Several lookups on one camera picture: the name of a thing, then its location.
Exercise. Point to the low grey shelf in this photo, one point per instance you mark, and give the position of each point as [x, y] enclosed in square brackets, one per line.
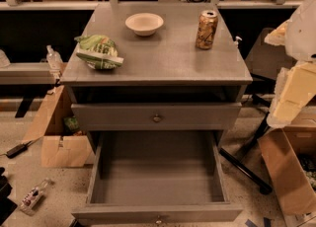
[38, 73]

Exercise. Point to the green chip bag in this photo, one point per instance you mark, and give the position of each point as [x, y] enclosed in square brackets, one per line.
[99, 52]

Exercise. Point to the cardboard box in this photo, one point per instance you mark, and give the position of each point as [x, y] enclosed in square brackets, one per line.
[280, 148]
[59, 149]

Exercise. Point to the small white pump bottle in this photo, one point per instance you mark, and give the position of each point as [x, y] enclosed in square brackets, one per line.
[237, 41]

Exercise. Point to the left cardboard box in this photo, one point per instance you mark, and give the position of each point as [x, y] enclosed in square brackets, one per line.
[59, 149]

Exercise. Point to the black folding side table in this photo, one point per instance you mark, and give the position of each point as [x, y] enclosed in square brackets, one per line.
[265, 61]

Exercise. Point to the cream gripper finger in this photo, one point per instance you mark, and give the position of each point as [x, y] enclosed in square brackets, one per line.
[295, 87]

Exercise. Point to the right cardboard box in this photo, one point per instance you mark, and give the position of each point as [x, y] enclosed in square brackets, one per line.
[280, 148]

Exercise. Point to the plastic bottle on floor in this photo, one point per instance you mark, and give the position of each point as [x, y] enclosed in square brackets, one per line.
[32, 200]

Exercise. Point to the closed grey upper drawer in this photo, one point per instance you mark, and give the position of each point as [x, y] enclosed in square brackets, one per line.
[93, 117]

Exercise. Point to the orange gold soda can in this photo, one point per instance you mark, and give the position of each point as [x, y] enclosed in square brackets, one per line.
[207, 25]

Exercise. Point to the clear bottle on shelf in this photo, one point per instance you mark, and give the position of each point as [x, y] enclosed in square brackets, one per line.
[53, 58]

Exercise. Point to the grey wooden drawer cabinet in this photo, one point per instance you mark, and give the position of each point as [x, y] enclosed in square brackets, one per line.
[164, 68]

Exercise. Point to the black power adapter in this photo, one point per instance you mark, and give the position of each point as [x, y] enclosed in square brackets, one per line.
[15, 151]

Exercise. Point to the open grey lower drawer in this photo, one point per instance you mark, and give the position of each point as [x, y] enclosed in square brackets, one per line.
[156, 177]

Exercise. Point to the white ceramic bowl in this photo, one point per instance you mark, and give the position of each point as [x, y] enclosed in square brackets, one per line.
[144, 24]

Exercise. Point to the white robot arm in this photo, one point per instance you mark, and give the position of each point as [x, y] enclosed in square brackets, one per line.
[298, 33]

